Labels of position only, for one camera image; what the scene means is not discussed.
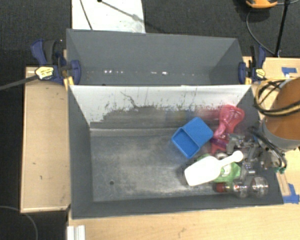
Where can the clear plastic bottle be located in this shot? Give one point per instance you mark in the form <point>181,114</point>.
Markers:
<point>258,187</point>

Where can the grey metal bin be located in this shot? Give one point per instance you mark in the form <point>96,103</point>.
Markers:
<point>135,159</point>

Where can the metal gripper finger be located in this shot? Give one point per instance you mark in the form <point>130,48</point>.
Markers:
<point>248,171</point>
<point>236,142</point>

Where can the blue plastic box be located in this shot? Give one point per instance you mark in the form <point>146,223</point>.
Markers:
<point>192,137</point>

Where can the pale wood board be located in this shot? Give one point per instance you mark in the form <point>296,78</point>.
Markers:
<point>45,146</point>

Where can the green pouch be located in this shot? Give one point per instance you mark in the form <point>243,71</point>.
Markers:
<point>228,172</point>

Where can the white plastic scoop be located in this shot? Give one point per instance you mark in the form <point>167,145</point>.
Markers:
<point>205,171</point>

